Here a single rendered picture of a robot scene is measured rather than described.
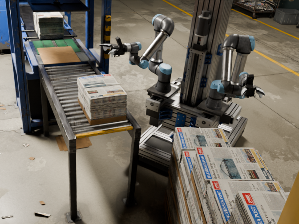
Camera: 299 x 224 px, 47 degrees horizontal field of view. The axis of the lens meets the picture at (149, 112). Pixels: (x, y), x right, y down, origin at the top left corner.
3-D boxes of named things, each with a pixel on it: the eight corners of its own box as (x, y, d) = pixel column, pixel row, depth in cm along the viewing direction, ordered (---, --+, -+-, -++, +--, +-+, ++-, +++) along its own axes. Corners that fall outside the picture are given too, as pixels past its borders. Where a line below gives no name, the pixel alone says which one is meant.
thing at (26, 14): (79, 45, 422) (78, 38, 417) (24, 48, 397) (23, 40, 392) (54, 12, 540) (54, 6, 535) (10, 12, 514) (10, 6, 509)
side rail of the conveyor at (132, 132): (140, 140, 265) (142, 127, 259) (134, 142, 263) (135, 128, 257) (91, 70, 367) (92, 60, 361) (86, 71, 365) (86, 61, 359)
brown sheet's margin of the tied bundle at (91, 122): (126, 120, 265) (126, 115, 262) (90, 125, 253) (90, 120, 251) (119, 110, 277) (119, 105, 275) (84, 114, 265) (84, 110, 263)
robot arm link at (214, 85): (208, 91, 297) (210, 77, 290) (223, 93, 297) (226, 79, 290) (209, 98, 286) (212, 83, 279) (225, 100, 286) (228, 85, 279)
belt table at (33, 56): (96, 68, 368) (96, 60, 363) (33, 74, 342) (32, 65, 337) (79, 46, 421) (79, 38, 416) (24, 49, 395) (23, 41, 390)
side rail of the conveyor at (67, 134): (76, 152, 245) (76, 138, 239) (68, 154, 242) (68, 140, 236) (43, 75, 347) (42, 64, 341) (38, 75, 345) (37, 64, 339)
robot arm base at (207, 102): (208, 99, 305) (210, 90, 300) (224, 105, 299) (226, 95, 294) (202, 106, 293) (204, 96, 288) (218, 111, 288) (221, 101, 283)
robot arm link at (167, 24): (182, 26, 286) (146, 72, 287) (174, 23, 294) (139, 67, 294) (175, 18, 278) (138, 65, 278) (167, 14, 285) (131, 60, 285)
